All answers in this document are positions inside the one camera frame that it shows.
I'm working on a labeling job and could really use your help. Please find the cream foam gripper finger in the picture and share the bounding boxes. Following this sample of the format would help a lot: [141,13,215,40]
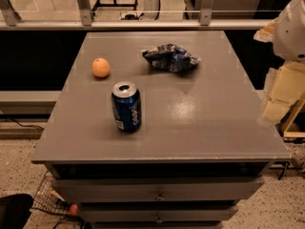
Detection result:
[260,61,305,122]

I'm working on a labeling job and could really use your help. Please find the blue chip bag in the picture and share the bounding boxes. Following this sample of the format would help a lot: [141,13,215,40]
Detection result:
[142,44,201,73]

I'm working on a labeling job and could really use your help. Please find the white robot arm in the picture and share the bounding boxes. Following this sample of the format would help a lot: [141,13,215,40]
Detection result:
[260,0,305,122]

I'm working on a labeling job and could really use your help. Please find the upper grey drawer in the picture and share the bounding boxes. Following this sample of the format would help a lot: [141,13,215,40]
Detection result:
[52,177,264,203]

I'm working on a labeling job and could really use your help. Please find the grey drawer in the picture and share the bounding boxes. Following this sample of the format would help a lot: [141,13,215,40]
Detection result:
[52,177,264,203]
[80,205,238,223]

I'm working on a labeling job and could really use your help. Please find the grey drawer cabinet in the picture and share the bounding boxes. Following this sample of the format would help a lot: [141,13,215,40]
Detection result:
[32,31,290,229]

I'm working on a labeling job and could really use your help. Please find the lower grey drawer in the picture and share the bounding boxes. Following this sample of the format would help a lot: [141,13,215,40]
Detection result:
[80,205,238,223]

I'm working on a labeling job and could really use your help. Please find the blue Pepsi soda can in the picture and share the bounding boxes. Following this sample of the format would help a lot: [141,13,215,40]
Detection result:
[112,81,142,132]

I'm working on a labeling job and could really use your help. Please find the orange fruit on table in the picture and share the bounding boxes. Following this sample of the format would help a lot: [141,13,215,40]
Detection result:
[91,58,110,77]

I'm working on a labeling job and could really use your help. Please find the black stand in background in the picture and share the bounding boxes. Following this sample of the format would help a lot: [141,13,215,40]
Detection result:
[91,0,138,12]

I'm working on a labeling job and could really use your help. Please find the small orange ball on floor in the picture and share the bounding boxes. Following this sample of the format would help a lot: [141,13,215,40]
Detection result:
[69,203,78,217]

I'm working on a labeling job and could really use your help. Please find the wooden frame at right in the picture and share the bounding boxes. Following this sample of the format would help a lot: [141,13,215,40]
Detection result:
[280,92,305,138]

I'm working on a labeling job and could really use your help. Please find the wire basket on floor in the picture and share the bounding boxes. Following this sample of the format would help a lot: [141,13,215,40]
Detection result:
[32,173,72,217]

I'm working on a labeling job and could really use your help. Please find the metal railing frame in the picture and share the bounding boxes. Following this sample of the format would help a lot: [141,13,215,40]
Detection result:
[0,0,269,31]

